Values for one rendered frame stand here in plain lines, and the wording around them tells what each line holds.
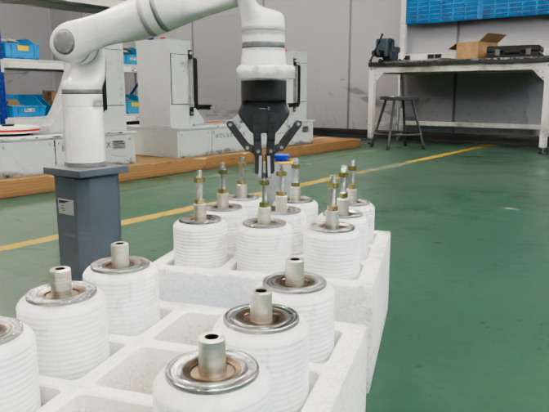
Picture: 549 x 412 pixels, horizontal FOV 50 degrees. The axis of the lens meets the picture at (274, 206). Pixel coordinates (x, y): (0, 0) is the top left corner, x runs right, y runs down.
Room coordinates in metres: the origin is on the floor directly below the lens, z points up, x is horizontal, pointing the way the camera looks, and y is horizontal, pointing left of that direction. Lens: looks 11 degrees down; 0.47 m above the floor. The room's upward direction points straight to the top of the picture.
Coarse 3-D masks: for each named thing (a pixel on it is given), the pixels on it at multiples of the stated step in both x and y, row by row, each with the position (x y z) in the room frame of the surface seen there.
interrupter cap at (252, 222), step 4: (244, 220) 1.00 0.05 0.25; (248, 220) 1.01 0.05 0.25; (252, 220) 1.01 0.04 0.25; (256, 220) 1.01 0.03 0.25; (272, 220) 1.01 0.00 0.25; (276, 220) 1.01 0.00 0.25; (280, 220) 1.01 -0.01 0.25; (244, 224) 0.97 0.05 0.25; (248, 224) 0.98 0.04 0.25; (252, 224) 0.97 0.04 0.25; (256, 224) 0.99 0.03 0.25; (272, 224) 0.99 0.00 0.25; (276, 224) 0.97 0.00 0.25; (280, 224) 0.97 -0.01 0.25; (284, 224) 0.98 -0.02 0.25; (256, 228) 0.96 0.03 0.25; (260, 228) 0.95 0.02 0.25; (264, 228) 0.95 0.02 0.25; (268, 228) 0.95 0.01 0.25; (272, 228) 0.96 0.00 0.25
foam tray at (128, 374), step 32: (160, 320) 0.73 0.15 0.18; (192, 320) 0.76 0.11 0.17; (128, 352) 0.63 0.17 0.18; (160, 352) 0.65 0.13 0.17; (352, 352) 0.63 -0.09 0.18; (64, 384) 0.56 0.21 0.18; (96, 384) 0.57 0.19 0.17; (128, 384) 0.62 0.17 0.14; (320, 384) 0.56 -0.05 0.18; (352, 384) 0.61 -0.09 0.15
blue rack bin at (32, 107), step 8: (8, 96) 6.02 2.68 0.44; (16, 96) 6.09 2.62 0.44; (24, 96) 6.05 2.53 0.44; (32, 96) 5.96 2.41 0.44; (24, 104) 6.04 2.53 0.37; (32, 104) 5.96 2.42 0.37; (40, 104) 5.88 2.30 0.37; (8, 112) 5.58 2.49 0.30; (16, 112) 5.58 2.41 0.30; (24, 112) 5.64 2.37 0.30; (32, 112) 5.71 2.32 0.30; (40, 112) 5.78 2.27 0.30
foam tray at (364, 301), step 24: (384, 240) 1.15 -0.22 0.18; (168, 264) 1.01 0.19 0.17; (360, 264) 1.00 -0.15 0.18; (384, 264) 1.09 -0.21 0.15; (168, 288) 0.95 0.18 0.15; (192, 288) 0.94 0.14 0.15; (216, 288) 0.93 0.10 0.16; (240, 288) 0.92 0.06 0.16; (336, 288) 0.88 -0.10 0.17; (360, 288) 0.87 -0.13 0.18; (384, 288) 1.11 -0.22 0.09; (336, 312) 0.88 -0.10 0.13; (360, 312) 0.87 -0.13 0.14; (384, 312) 1.14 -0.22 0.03
